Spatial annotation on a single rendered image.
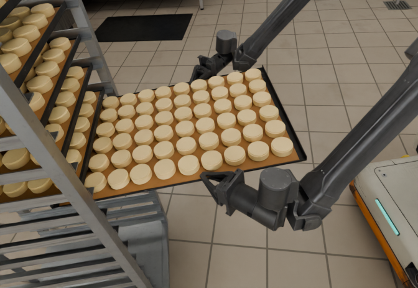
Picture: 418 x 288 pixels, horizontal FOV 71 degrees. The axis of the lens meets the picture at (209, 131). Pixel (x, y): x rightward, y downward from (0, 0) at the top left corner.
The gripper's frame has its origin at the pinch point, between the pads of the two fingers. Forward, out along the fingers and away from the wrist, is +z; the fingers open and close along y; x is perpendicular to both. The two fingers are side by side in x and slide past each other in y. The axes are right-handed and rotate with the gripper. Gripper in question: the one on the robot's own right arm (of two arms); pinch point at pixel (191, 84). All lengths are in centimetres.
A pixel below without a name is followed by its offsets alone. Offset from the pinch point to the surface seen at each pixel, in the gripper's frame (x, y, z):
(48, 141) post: 11, 22, 47
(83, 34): -20.6, 21.3, 17.6
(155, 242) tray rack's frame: -18, -86, 29
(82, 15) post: -19.5, 26.3, 16.2
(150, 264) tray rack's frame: -12, -86, 39
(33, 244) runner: -5, -13, 62
